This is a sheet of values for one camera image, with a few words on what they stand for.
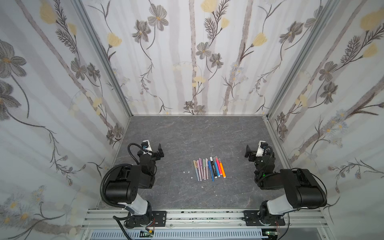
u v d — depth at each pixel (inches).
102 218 29.5
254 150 31.5
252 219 28.8
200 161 37.4
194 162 36.8
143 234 28.7
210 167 35.8
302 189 18.0
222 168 35.7
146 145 30.3
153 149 31.6
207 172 35.5
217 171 35.5
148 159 27.7
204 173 35.1
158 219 29.0
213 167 35.8
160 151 33.4
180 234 27.7
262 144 30.6
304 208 19.2
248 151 33.1
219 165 36.6
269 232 28.2
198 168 35.8
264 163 27.6
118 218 25.4
